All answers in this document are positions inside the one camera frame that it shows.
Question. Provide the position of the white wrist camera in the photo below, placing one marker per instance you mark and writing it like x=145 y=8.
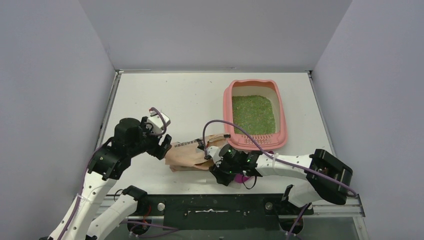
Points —
x=159 y=122
x=214 y=153

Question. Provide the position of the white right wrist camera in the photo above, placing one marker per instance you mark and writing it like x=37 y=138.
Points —
x=214 y=153

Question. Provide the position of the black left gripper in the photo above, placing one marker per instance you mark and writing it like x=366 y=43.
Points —
x=159 y=150

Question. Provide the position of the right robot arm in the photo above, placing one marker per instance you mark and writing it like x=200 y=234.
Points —
x=323 y=176

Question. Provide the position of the pink litter box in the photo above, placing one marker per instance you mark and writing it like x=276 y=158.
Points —
x=268 y=89

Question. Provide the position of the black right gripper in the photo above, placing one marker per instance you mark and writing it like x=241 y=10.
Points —
x=218 y=166

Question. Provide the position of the beige cat litter bag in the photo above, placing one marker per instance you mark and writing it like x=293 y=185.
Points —
x=190 y=155

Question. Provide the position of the green cat litter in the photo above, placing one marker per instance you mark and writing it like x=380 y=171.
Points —
x=254 y=114

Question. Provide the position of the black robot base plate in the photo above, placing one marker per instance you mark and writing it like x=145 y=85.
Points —
x=219 y=211

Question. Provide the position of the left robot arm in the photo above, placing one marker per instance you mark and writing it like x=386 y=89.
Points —
x=131 y=138

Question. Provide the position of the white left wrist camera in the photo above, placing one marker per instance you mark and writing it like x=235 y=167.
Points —
x=159 y=122

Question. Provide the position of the purple litter scoop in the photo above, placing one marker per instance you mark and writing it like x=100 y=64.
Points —
x=238 y=179

